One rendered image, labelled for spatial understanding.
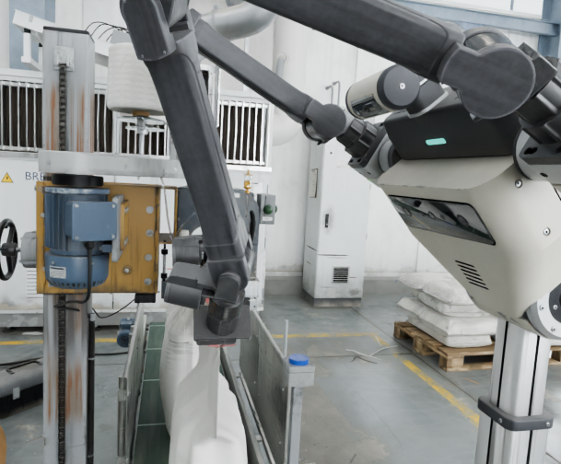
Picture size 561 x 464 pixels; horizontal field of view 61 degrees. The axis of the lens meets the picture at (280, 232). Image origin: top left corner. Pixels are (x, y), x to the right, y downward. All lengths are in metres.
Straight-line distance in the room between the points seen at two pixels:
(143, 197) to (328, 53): 4.67
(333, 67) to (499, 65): 5.34
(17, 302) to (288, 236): 2.90
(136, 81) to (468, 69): 0.85
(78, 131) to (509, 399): 1.26
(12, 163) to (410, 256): 4.48
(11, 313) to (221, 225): 3.87
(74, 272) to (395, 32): 0.94
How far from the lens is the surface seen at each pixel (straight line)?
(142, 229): 1.43
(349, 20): 0.57
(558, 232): 0.83
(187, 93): 0.61
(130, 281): 1.46
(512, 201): 0.77
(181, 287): 0.78
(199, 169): 0.65
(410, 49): 0.58
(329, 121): 1.10
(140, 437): 2.03
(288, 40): 4.74
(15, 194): 4.31
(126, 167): 1.27
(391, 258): 6.17
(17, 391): 3.13
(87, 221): 1.18
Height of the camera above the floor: 1.38
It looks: 7 degrees down
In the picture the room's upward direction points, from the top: 3 degrees clockwise
